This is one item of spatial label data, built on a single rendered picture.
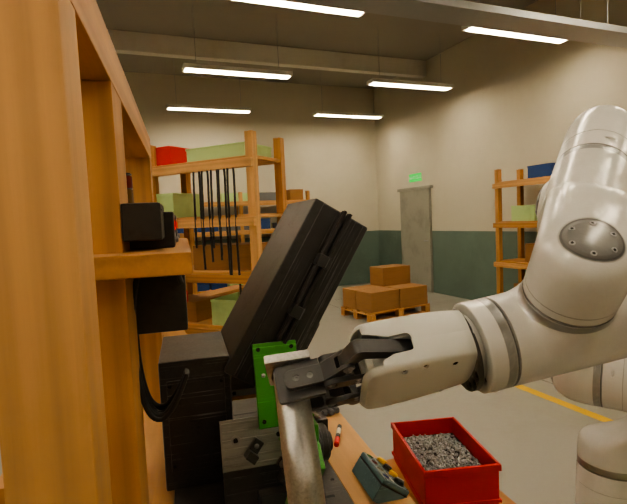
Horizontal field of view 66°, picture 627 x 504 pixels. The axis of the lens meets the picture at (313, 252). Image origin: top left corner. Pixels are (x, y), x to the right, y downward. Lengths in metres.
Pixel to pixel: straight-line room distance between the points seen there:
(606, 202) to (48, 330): 0.55
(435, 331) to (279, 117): 10.59
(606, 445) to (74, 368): 0.94
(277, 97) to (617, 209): 10.67
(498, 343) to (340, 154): 10.98
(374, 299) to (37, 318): 6.84
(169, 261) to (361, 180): 10.77
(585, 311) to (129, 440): 0.82
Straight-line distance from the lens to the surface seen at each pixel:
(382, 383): 0.42
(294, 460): 0.42
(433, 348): 0.41
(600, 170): 0.64
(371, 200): 11.63
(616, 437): 1.14
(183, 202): 4.48
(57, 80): 0.59
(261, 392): 1.27
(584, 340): 0.47
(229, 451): 1.29
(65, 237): 0.57
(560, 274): 0.42
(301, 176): 10.91
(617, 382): 1.09
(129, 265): 0.86
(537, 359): 0.46
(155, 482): 1.53
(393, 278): 8.02
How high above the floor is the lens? 1.59
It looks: 4 degrees down
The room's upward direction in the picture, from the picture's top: 3 degrees counter-clockwise
